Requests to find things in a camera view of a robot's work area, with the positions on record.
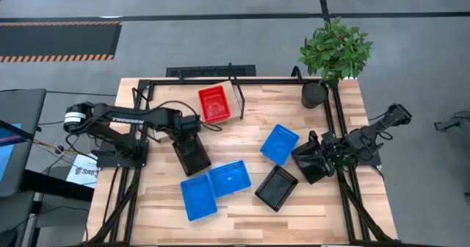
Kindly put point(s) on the black aluminium rig frame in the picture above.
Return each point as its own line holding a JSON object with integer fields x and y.
{"x": 271, "y": 81}

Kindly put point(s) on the green artificial plant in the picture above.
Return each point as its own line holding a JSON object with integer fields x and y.
{"x": 334, "y": 52}

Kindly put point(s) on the black plastic slotted basket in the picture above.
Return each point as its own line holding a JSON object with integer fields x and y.
{"x": 310, "y": 166}
{"x": 192, "y": 159}
{"x": 276, "y": 188}

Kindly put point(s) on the blue plastic slotted basket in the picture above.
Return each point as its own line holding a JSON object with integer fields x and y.
{"x": 229, "y": 179}
{"x": 198, "y": 199}
{"x": 280, "y": 144}

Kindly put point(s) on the red plastic slotted basket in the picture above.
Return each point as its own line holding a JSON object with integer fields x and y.
{"x": 214, "y": 105}

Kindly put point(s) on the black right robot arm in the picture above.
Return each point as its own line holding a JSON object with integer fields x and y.
{"x": 371, "y": 136}

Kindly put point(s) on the black perforated panel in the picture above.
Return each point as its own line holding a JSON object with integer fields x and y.
{"x": 211, "y": 71}

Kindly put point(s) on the black hazard-striped floor mat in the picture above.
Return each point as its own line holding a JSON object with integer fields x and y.
{"x": 58, "y": 39}

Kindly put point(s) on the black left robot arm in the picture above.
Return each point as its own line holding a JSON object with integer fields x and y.
{"x": 125, "y": 119}

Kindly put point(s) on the black plant pot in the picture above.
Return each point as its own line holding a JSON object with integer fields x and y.
{"x": 314, "y": 96}

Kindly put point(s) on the white printed paper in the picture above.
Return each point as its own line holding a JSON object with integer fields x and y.
{"x": 82, "y": 171}

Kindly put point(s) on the left arm's gripper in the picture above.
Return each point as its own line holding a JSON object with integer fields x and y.
{"x": 187, "y": 125}

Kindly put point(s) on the right arm's gripper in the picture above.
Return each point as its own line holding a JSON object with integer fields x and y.
{"x": 330, "y": 149}

